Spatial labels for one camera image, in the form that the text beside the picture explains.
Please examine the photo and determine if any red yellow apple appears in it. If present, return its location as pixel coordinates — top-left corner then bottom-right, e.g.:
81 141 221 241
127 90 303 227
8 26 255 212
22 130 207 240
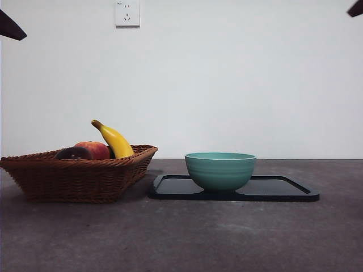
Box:
74 141 111 160

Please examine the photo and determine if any teal ribbed bowl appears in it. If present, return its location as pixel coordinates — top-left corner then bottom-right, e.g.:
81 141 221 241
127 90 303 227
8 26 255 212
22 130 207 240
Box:
184 152 258 194

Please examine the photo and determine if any white wall socket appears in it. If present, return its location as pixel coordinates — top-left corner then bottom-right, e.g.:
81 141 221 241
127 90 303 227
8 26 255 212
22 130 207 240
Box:
115 1 141 28

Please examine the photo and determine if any dark rectangular tray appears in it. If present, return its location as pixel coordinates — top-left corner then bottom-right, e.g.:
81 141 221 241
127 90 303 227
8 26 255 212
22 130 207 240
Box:
147 174 320 202

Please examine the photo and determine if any yellow banana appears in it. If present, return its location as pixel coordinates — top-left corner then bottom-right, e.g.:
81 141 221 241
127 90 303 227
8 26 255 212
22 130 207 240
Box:
90 119 135 159

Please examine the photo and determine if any brown wicker basket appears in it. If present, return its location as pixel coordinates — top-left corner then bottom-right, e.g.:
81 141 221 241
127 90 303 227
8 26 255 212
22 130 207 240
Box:
0 144 159 204

